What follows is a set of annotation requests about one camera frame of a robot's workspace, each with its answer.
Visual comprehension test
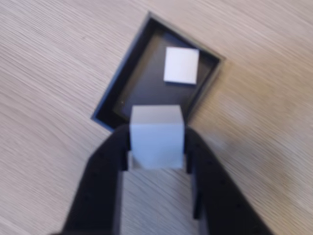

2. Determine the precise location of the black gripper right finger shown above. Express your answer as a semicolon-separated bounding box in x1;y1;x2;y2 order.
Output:
182;127;274;235

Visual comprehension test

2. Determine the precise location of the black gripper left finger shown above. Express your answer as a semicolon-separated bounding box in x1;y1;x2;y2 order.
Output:
52;123;131;235

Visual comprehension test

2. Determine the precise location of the white cube block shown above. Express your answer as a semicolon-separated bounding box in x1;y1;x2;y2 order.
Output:
163;47;200;86
129;104;185;170

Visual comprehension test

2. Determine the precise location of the dark rectangular open box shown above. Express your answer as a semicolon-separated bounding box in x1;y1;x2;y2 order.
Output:
90;10;227;134

